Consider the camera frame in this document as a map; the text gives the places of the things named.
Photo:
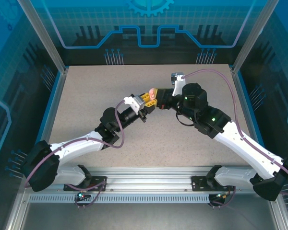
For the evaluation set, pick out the steel bottom tray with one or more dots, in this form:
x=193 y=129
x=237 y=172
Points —
x=146 y=218

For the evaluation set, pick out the blue table side rail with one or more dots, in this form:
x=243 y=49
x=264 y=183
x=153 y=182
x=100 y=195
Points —
x=248 y=103
x=48 y=119

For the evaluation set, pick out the aluminium frame beam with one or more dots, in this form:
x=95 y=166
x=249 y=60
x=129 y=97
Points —
x=16 y=215
x=279 y=215

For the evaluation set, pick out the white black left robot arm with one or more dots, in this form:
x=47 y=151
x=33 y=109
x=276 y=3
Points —
x=74 y=148

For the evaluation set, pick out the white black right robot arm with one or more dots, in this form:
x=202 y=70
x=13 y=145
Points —
x=249 y=151

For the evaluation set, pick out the small LED circuit board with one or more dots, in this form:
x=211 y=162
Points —
x=223 y=196
x=82 y=196

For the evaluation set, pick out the pink earbud charging case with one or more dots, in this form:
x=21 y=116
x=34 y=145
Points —
x=153 y=92

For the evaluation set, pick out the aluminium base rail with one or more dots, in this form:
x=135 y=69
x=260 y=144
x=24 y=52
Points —
x=148 y=179

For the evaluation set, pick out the aluminium frame post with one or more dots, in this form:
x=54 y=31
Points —
x=45 y=36
x=253 y=36

